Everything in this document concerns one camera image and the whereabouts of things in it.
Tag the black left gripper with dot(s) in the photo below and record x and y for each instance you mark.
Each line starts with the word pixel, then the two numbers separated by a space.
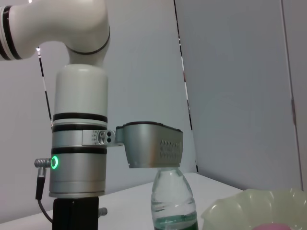
pixel 74 213

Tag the clear bottle with green label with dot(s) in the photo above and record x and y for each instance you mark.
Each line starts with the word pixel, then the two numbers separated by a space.
pixel 172 196

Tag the pink toy peach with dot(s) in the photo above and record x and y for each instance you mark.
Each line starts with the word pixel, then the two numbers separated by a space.
pixel 271 227

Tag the green glass fruit plate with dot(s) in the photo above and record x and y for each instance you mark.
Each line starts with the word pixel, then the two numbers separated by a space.
pixel 254 206

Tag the small silver connector plug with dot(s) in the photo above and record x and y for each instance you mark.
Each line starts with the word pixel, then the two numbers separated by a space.
pixel 103 211

